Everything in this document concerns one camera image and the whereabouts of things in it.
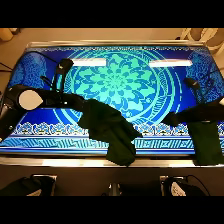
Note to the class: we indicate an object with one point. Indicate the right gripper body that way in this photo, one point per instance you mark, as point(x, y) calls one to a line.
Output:
point(172, 119)

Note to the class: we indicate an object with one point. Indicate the dark green garment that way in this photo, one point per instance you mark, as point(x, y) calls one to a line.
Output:
point(205, 143)
point(111, 133)

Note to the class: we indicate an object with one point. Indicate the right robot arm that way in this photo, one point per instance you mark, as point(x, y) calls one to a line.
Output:
point(207, 111)

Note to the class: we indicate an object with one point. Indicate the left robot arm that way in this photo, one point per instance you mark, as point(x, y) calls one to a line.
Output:
point(30, 99)

